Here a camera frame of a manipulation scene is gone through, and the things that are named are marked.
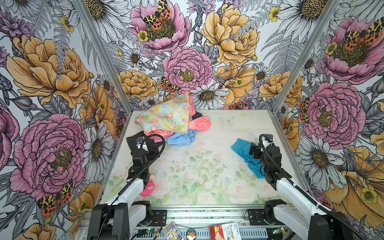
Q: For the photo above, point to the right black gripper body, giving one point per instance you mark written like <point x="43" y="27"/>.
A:
<point x="259" y="155"/>

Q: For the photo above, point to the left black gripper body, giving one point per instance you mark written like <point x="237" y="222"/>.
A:
<point x="151" y="156"/>

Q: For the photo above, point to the teal cloth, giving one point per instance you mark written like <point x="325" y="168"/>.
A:
<point x="242" y="148"/>

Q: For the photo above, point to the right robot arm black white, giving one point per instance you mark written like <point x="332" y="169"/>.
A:
<point x="307" y="218"/>

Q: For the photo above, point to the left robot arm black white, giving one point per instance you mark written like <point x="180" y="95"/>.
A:
<point x="116" y="219"/>

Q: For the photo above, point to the light blue cloth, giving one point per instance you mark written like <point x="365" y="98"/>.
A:
<point x="180" y="140"/>

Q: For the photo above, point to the floral pastel cloth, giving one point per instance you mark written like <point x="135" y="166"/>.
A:
<point x="172" y="116"/>

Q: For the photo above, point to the black cloth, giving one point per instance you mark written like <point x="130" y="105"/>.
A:
<point x="196" y="115"/>

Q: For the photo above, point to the pink cloth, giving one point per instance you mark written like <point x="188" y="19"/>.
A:
<point x="199" y="124"/>

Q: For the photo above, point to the pink striped plush doll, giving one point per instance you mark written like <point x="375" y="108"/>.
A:
<point x="149" y="188"/>

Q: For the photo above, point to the red white bandage box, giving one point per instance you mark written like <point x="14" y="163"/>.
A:
<point x="228" y="231"/>

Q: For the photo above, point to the small picture card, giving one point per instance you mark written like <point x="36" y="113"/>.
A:
<point x="171" y="232"/>

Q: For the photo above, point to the round badge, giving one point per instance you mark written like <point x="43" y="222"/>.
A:
<point x="191" y="234"/>

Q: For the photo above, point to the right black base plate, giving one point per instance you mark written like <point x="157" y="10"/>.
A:
<point x="255" y="216"/>

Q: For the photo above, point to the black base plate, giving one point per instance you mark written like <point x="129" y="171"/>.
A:
<point x="157" y="219"/>
<point x="255" y="216"/>

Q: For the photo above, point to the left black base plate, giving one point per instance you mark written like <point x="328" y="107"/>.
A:
<point x="157" y="219"/>

